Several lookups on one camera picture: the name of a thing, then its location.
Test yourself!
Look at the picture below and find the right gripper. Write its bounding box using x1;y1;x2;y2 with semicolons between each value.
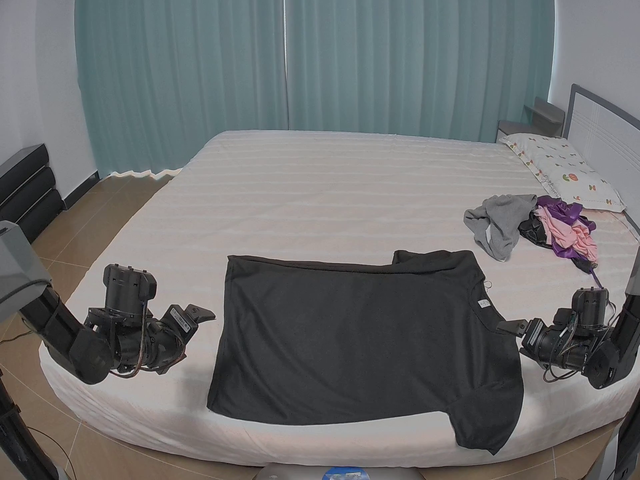
496;319;566;369

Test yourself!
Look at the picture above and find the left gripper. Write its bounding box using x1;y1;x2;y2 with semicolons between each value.
136;304;217;375

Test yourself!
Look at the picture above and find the black T-shirt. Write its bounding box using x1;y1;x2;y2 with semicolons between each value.
206;249;525;456

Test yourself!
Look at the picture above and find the pile of clothes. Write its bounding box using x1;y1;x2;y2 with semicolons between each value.
517;195;608;289

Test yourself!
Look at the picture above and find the bed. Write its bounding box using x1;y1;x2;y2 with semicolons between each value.
37;84;640;469

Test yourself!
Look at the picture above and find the grey garment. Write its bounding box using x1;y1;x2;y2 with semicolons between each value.
463;194;538;262

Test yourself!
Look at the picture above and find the white printed pillow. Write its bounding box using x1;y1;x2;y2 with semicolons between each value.
499;133;627;213

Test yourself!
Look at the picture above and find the black chest of drawers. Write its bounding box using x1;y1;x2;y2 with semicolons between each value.
0;143;65;244

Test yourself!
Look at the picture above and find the grey bedside table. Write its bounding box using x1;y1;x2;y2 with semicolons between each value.
496;96;566;143

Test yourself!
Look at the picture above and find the blue-green curtain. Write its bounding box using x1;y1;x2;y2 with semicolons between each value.
75;0;291;179
284;0;556;143

